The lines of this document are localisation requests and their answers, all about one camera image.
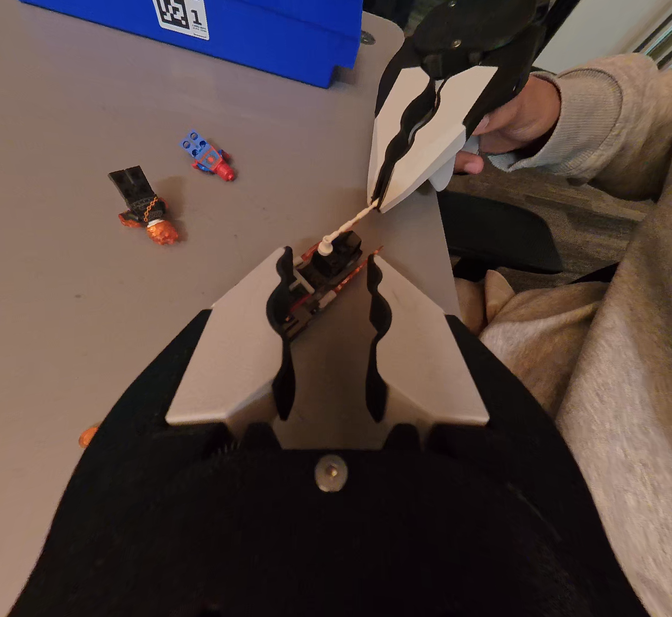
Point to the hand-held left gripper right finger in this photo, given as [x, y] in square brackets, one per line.
[430, 370]

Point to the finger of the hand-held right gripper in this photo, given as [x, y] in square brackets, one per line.
[391, 118]
[451, 118]

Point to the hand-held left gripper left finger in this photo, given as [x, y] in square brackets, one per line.
[231, 365]

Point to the black toy brick motorcycle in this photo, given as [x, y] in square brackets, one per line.
[320, 276]

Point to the orange round toy stud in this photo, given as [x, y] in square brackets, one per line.
[88, 437]

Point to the person's right hand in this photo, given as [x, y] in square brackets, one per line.
[519, 118]

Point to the black office chair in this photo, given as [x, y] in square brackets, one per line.
[498, 234]

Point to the blue plastic bin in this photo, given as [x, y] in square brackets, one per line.
[262, 8]

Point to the blue red toy minifigure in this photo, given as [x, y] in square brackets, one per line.
[210, 158]

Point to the black flame-head toy minifigure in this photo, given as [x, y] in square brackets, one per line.
[139, 194]

